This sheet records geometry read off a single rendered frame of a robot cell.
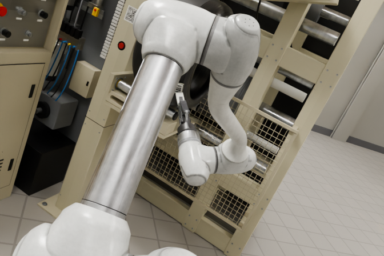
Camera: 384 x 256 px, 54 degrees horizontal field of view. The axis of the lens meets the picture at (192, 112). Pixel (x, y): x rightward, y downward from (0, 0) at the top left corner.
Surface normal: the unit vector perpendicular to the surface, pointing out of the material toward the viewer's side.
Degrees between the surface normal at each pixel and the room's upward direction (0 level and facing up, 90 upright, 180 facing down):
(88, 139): 90
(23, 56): 90
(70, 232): 47
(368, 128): 90
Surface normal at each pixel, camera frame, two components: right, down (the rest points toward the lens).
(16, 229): 0.39, -0.87
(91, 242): 0.25, -0.35
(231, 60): -0.40, 0.65
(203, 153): 0.27, -0.67
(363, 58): 0.22, 0.41
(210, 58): -0.17, 0.71
